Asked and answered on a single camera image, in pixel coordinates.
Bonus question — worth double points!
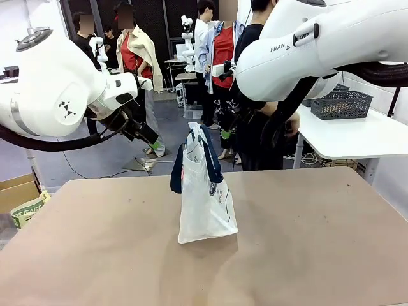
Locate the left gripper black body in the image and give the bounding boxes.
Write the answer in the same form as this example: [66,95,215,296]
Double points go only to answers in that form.
[94,106,137,138]

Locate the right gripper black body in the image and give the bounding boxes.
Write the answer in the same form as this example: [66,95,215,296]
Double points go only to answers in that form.
[231,95,256,125]

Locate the white shopping bag blue handles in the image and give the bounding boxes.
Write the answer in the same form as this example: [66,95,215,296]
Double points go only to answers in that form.
[170,122,239,245]

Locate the person's right forearm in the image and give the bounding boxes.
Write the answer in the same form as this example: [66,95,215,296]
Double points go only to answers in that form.
[257,101,289,119]

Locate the green printed paper bag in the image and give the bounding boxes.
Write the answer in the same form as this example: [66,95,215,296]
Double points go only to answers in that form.
[10,190,52,229]

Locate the person's right hand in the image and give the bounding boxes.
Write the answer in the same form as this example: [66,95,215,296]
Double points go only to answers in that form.
[285,112,301,138]

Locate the clear plastic storage box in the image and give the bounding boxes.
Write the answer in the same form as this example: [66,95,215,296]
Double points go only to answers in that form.
[184,104,205,119]

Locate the black cabinet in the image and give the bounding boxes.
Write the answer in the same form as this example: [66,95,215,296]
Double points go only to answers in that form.
[184,82,205,106]

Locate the mannequin blue shirt red top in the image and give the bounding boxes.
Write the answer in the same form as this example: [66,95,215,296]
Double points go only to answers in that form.
[198,0,245,160]

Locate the bystander with black hair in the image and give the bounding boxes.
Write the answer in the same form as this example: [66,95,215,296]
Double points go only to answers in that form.
[102,24,119,69]

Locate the person in black shirt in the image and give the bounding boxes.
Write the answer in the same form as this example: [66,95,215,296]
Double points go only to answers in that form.
[234,0,302,172]

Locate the small wood top desk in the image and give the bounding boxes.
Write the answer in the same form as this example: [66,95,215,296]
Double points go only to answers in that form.
[164,58,189,93]

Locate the mannequin with cream jacket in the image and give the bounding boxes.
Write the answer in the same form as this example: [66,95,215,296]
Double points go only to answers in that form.
[115,1,166,157]

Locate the bystander in white shirt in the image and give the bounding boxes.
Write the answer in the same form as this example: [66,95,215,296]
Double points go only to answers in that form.
[193,0,216,127]

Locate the bystander in black clothes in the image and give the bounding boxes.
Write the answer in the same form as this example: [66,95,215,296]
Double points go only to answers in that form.
[71,11,102,69]

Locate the grey plastic basket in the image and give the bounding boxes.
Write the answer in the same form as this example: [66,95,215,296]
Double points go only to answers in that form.
[310,91,374,120]
[302,83,351,108]

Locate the white side table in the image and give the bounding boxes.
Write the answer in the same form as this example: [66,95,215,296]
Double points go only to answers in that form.
[291,103,408,186]

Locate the low brown wooden pallet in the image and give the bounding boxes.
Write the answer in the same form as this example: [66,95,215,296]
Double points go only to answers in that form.
[318,157,360,170]

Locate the brown cardboard box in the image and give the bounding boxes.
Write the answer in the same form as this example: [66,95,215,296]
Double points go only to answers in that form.
[0,173,42,215]

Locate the black tripod leg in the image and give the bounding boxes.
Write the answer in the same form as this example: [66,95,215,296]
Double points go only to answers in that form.
[387,85,402,117]

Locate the metal mannequin base plate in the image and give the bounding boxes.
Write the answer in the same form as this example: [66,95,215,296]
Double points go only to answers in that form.
[122,156,175,175]

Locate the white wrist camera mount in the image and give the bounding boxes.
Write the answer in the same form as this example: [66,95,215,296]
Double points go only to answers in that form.
[212,60,238,82]

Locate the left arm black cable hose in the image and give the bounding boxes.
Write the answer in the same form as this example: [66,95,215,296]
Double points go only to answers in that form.
[0,122,135,152]

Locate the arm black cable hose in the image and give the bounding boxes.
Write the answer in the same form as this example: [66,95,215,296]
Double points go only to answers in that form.
[261,62,408,147]
[0,122,135,152]

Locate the white cables bundle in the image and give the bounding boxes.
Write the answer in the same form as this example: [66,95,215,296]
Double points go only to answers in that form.
[283,152,319,165]

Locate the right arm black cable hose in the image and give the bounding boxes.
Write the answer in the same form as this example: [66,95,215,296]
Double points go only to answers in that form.
[261,62,408,147]

